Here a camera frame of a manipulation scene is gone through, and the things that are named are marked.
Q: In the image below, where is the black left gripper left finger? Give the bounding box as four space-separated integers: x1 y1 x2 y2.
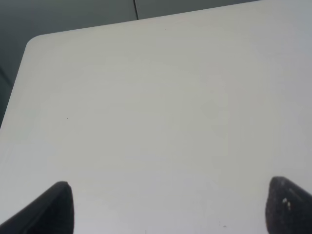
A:
0 181 74 234

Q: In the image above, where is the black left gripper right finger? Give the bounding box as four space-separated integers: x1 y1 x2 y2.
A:
265 176 312 234

